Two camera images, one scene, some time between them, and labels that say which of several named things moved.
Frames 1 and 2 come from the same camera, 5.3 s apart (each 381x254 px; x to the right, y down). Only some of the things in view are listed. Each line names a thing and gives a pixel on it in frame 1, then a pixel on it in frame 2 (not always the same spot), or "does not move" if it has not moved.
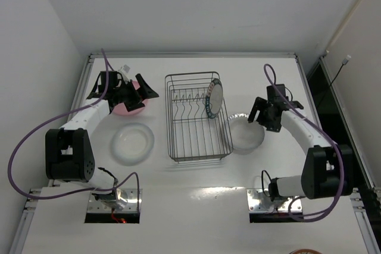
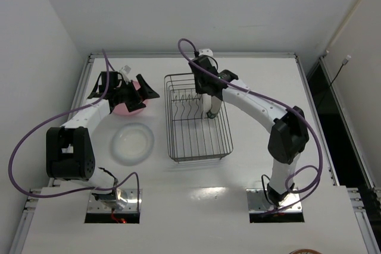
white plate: x=245 y=135 → x=206 y=104
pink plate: x=121 y=109 does not move
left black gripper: x=131 y=94 does not move
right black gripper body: x=266 y=110 → x=204 y=88
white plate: x=132 y=144 does not move
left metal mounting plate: x=119 y=200 does not move
